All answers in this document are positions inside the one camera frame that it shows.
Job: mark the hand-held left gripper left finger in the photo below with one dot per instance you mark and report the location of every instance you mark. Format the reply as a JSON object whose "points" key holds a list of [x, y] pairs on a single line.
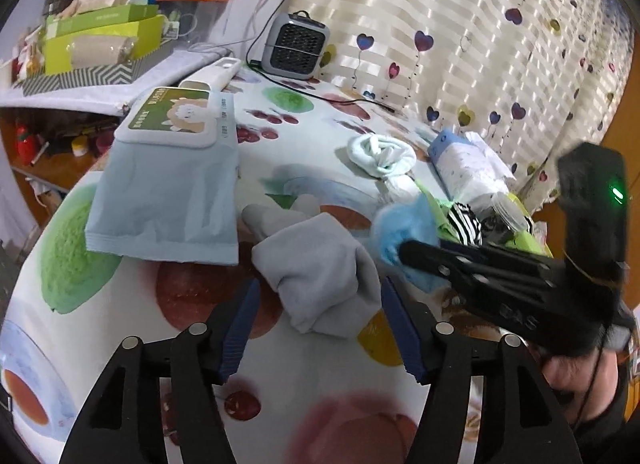
{"points": [[240, 329]]}

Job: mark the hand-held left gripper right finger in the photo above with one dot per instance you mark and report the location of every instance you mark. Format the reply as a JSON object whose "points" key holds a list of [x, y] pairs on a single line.
{"points": [[400, 329]]}

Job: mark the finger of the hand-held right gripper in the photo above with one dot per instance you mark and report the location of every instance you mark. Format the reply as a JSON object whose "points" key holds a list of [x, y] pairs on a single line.
{"points": [[440, 264], [510, 256]]}

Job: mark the yellow-green shallow box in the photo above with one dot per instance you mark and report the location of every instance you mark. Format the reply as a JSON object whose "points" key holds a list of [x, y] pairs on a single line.
{"points": [[439, 219]]}

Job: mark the black and white striped cloth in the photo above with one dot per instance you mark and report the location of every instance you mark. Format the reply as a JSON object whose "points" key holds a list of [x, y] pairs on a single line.
{"points": [[465, 224]]}

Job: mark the blue fluffy sock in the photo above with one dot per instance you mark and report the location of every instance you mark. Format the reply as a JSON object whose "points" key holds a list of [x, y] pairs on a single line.
{"points": [[400, 229]]}

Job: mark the grey sock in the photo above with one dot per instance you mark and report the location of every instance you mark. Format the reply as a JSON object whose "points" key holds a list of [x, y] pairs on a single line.
{"points": [[315, 274]]}

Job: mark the person's right forearm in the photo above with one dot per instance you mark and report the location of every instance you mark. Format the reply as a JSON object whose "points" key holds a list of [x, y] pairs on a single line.
{"points": [[610, 436]]}

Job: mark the person's right hand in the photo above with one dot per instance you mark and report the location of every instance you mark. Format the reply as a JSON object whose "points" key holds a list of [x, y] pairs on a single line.
{"points": [[575, 379]]}

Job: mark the white tissue pack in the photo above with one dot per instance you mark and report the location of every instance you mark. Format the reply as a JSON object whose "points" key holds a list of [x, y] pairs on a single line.
{"points": [[465, 168]]}

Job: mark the fruit print tablecloth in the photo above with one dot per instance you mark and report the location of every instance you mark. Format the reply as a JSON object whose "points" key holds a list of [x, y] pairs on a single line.
{"points": [[125, 304]]}

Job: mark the white sock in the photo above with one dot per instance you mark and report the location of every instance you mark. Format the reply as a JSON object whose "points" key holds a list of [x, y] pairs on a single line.
{"points": [[380, 153]]}

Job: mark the light blue wipes pack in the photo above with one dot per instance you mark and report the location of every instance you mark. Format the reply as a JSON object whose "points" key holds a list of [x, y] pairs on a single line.
{"points": [[165, 194]]}

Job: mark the small yellow lidded jar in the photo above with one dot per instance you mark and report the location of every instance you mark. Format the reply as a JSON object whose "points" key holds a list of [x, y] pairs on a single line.
{"points": [[80, 146]]}

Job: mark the long white case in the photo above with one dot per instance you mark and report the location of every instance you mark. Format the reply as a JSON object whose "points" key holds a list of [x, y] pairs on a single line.
{"points": [[210, 74]]}

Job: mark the heart print curtain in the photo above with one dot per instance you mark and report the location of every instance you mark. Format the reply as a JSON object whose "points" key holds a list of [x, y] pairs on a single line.
{"points": [[450, 3]]}

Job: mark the grey desktop heater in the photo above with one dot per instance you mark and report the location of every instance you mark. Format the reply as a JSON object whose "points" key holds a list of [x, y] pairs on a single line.
{"points": [[295, 46]]}

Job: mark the white covered side shelf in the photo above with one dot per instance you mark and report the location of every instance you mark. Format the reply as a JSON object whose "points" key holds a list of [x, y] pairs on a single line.
{"points": [[172, 63]]}

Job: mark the red container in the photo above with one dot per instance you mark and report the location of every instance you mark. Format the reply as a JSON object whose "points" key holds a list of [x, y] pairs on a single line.
{"points": [[24, 143]]}

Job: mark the chevron pattern tray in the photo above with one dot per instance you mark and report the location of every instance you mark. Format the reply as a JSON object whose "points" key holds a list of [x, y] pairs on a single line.
{"points": [[90, 77]]}

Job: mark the lime green carton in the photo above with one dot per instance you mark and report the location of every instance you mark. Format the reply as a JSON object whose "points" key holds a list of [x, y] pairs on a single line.
{"points": [[147, 38]]}

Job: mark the clear plastic bin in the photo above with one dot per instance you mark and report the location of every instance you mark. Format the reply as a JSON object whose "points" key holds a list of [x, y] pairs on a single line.
{"points": [[205, 18]]}

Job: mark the dark green flat carton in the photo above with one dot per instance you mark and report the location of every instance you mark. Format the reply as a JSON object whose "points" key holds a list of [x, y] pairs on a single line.
{"points": [[100, 18]]}

